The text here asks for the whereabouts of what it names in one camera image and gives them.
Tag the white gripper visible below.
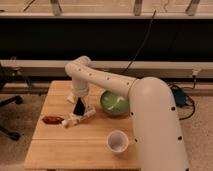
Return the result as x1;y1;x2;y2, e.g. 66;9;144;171
72;87;89;116

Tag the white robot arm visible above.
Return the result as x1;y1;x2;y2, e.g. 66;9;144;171
65;56;190;171

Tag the green bowl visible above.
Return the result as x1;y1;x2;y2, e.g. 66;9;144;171
100;91;129;116

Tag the wooden table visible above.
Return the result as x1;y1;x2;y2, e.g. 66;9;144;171
24;85;139;170

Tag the white paper cup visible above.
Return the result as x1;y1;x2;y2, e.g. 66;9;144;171
106;130;129;154

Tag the blue power box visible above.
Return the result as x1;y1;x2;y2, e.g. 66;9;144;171
172;89;186;107

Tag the black cable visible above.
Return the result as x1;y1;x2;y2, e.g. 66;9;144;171
120;9;158;75

